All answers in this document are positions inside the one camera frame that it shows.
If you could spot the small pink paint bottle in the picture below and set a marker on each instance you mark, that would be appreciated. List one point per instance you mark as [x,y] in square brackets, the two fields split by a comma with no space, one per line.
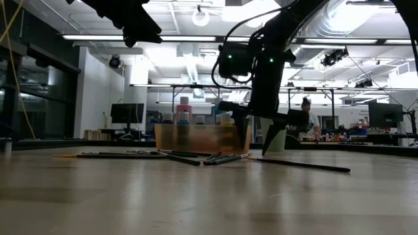
[184,106]

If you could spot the green plastic cup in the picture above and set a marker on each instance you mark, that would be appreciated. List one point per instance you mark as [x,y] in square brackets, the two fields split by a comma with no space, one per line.
[281,145]

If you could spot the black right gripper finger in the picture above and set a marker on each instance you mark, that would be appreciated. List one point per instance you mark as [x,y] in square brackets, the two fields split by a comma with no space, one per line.
[272,137]
[242,130]

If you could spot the wooden slat box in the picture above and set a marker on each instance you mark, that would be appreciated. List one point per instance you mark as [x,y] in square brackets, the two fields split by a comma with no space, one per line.
[92,134]

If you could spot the small dark brown paint bottle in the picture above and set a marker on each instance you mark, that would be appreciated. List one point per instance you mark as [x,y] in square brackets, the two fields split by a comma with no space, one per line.
[200,119]

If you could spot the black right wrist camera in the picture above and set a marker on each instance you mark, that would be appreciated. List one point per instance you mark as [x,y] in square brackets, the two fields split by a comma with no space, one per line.
[233,62]

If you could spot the black paintbrush wide orange bristles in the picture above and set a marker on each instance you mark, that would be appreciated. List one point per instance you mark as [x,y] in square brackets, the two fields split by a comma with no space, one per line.
[217,154]

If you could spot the person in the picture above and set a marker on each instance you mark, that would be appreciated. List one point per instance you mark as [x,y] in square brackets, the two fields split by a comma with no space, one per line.
[314,122]

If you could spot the black paintbrush long gold ferrule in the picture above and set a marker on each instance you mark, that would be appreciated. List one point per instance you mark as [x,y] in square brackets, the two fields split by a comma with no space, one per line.
[114,156]

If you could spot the long thin black paintbrush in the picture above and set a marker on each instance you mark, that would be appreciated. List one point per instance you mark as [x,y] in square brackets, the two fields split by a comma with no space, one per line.
[294,164]

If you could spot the long ceiling light bar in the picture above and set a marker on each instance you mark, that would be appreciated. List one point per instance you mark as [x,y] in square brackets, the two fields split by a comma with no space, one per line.
[189,38]

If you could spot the black computer monitor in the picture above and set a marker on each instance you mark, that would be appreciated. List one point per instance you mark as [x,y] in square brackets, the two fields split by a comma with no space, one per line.
[127,113]
[385,114]

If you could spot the black ceiling-mounted camera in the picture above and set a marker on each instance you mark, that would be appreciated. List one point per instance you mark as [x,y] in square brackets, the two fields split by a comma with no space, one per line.
[114,61]
[364,83]
[334,56]

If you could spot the small white cylinder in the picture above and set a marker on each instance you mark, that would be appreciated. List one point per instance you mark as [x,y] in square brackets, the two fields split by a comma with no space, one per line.
[7,145]

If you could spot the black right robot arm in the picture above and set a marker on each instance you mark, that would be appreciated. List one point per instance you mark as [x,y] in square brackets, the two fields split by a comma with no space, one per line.
[294,19]

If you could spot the orange translucent tray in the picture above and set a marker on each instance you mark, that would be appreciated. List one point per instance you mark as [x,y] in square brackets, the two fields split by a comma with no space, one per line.
[202,140]

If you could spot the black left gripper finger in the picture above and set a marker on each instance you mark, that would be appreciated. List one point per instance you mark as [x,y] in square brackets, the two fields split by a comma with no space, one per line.
[143,32]

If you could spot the black metal rig frame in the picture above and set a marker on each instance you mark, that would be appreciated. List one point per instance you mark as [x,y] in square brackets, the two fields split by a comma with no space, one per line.
[173,98]

